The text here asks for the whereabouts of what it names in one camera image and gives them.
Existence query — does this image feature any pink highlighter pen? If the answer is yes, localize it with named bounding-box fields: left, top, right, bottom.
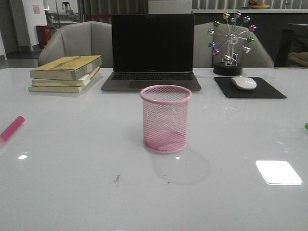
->
left=0, top=115, right=25, bottom=144

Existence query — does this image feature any pink mesh pen holder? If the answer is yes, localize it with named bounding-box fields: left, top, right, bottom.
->
left=140, top=85, right=192, bottom=153

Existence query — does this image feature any grey laptop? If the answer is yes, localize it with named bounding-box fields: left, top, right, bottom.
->
left=101, top=13, right=201, bottom=92

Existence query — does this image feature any middle book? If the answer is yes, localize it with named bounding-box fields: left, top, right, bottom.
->
left=32, top=67, right=100, bottom=87

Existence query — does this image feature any ferris wheel desk ornament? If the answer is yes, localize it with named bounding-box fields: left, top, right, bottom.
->
left=207, top=11, right=257, bottom=76

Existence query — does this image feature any white computer mouse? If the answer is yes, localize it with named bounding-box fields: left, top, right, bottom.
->
left=231, top=76, right=257, bottom=90

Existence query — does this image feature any right grey armchair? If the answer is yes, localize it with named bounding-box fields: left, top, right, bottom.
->
left=193, top=22, right=274, bottom=68

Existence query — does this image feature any grey armchair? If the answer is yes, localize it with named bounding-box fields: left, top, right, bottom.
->
left=38, top=21, right=113, bottom=68
left=193, top=22, right=274, bottom=68

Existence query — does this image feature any top yellow book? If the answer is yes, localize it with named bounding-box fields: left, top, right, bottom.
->
left=30, top=55, right=102, bottom=80

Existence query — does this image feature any bottom book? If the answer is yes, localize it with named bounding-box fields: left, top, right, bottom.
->
left=28, top=77, right=95, bottom=93

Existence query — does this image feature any left grey armchair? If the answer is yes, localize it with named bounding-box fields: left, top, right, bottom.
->
left=38, top=21, right=113, bottom=68

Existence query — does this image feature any black mouse pad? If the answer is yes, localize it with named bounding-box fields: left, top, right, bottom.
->
left=214, top=77, right=287, bottom=99

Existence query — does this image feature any red bin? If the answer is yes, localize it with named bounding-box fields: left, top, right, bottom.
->
left=36, top=25, right=51, bottom=48

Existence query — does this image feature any fruit bowl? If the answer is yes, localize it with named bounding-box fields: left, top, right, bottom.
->
left=247, top=0, right=270, bottom=9

